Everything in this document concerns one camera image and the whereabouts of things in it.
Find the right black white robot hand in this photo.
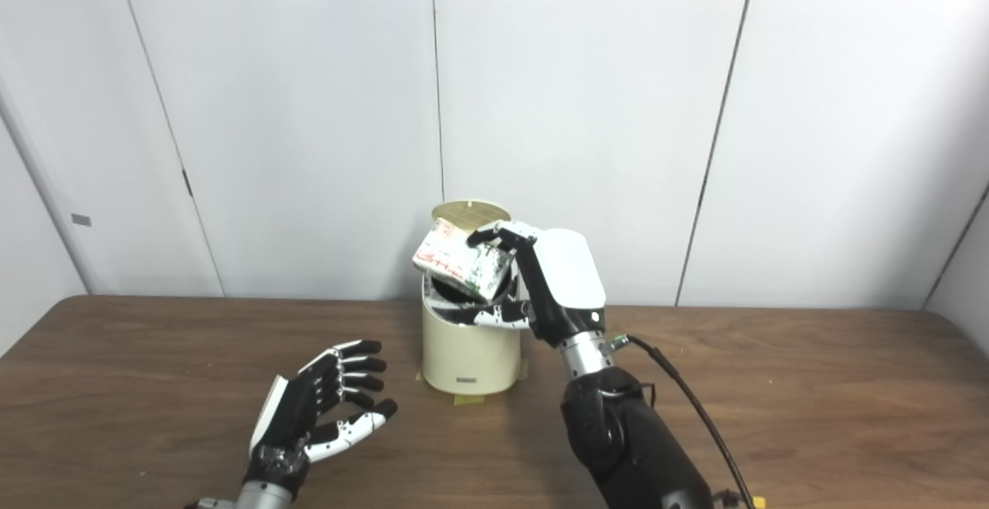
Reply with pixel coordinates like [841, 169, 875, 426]
[440, 221, 608, 349]

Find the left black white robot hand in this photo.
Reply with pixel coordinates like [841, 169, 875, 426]
[243, 339, 399, 498]

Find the green white milk carton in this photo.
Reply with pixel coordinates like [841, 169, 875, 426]
[412, 217, 515, 303]

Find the cream-colored cylindrical bin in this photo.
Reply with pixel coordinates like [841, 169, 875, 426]
[421, 200, 523, 396]

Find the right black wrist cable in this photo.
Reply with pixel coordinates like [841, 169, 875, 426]
[610, 334, 758, 509]

